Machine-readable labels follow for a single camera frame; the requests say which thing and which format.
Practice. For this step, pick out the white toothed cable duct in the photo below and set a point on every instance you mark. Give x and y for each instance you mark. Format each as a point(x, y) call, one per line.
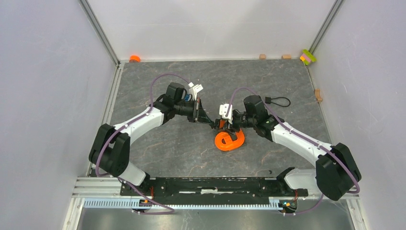
point(135, 203)

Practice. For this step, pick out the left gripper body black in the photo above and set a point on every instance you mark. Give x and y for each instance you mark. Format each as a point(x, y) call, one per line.
point(196, 109)

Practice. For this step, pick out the orange ring toy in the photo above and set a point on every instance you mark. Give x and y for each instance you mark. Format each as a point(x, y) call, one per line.
point(228, 142)

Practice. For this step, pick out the black cable loop lock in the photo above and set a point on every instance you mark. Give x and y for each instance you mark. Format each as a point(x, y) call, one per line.
point(279, 101)

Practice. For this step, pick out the orange black padlock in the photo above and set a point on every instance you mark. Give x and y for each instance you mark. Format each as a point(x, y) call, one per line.
point(219, 124)

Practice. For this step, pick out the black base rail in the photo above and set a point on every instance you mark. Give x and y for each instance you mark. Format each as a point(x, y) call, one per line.
point(217, 190)

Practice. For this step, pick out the green pink brick stack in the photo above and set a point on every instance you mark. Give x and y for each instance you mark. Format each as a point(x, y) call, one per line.
point(307, 58)

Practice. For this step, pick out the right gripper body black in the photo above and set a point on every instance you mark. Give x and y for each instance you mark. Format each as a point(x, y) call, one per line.
point(240, 120)

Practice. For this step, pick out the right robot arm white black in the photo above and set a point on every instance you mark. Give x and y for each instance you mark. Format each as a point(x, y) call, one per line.
point(335, 172)

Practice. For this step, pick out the wooden arch piece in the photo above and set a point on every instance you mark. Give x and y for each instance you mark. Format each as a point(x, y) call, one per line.
point(318, 96)

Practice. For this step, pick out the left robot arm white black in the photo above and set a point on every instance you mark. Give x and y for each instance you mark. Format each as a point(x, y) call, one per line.
point(111, 147)

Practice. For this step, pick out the blue grey toy brick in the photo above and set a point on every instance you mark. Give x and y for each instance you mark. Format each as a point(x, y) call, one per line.
point(188, 97)

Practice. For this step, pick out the orange cap at wall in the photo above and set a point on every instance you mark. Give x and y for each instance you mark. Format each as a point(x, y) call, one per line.
point(134, 58)

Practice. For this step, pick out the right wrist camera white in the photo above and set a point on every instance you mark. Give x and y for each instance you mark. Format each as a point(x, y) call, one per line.
point(225, 112)

